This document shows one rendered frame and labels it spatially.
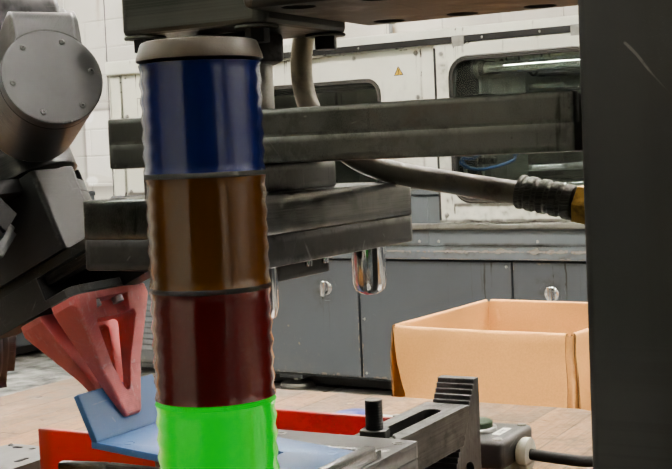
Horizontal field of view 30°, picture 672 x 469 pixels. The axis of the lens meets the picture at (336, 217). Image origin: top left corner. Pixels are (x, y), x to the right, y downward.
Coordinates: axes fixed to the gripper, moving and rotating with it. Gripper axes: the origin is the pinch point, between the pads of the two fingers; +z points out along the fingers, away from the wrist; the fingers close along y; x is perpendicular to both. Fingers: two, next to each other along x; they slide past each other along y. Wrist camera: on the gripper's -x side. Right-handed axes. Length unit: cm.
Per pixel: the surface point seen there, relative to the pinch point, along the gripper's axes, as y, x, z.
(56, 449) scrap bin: -18.2, 12.4, -0.5
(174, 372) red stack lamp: 26.4, -28.5, 2.8
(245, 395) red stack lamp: 27.7, -27.4, 4.3
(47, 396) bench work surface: -49, 47, -9
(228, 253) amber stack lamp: 29.4, -27.7, 0.3
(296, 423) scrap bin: -5.0, 23.8, 5.0
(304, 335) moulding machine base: -270, 460, -38
